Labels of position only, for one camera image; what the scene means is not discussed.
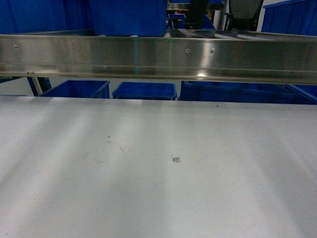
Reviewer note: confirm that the blue bin on shelf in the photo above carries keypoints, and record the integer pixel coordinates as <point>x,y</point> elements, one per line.
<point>143,18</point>

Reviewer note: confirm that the small printed marker sticker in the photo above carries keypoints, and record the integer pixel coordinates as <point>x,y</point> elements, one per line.
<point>176,158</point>

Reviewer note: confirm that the blue floor bin middle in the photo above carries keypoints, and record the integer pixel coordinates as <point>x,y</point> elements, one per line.
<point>145,91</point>

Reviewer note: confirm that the blue floor bin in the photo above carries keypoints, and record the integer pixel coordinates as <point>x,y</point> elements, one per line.
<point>241,93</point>
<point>80,89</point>
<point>145,91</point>

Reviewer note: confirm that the blue floor bin left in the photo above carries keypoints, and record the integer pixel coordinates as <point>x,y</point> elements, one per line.
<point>80,89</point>

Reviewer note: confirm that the blue floor bin right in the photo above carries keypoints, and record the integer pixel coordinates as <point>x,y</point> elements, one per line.
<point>241,93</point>

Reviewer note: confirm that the black mesh office chair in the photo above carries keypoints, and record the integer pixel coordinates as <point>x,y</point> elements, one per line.
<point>243,14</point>

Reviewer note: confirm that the blue bin far right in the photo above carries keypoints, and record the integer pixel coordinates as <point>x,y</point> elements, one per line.
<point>297,17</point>

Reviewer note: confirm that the large blue bin left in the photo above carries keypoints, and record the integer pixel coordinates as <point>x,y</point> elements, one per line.
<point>26,16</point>

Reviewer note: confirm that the stainless steel shelf rail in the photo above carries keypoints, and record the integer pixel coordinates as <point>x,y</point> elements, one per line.
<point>253,57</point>

